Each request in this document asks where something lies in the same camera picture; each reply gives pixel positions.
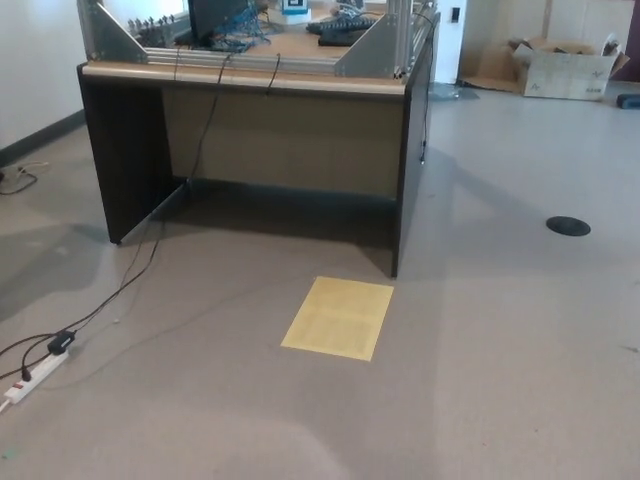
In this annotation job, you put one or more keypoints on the small blue case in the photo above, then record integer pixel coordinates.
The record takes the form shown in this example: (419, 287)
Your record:
(629, 101)

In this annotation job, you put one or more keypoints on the white power strip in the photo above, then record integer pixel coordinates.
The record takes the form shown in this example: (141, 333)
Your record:
(35, 373)

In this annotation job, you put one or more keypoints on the round black floor cover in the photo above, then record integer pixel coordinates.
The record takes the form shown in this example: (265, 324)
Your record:
(568, 226)

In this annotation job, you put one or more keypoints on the open cardboard box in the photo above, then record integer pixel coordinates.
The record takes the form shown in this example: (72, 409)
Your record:
(565, 75)

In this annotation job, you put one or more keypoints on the black computer monitor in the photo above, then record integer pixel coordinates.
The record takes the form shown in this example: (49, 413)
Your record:
(205, 17)

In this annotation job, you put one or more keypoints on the black device with knob row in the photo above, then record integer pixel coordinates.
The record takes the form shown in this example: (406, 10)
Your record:
(150, 33)

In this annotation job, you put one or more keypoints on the clear plastic sheet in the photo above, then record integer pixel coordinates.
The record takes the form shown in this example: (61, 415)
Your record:
(452, 92)

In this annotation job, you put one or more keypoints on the dark brown desk beige top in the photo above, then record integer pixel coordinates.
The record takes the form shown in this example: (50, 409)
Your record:
(280, 135)

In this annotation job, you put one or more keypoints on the black computer keyboard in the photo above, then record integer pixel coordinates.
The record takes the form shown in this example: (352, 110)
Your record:
(345, 38)
(340, 22)

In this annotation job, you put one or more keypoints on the flattened cardboard sheet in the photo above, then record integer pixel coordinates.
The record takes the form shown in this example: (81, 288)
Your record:
(490, 65)

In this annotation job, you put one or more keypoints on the aluminium extrusion frame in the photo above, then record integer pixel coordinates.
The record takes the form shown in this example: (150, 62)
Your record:
(110, 45)

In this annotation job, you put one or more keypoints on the wall switch plate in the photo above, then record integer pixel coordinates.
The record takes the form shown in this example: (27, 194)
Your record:
(455, 14)

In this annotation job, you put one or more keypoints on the white box blue label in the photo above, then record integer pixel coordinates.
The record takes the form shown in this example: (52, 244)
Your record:
(295, 17)

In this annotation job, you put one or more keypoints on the yellow paper sheet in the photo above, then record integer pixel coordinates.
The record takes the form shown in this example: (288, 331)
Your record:
(340, 320)

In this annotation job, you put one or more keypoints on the black power adapter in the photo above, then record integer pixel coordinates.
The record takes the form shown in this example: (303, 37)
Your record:
(62, 342)

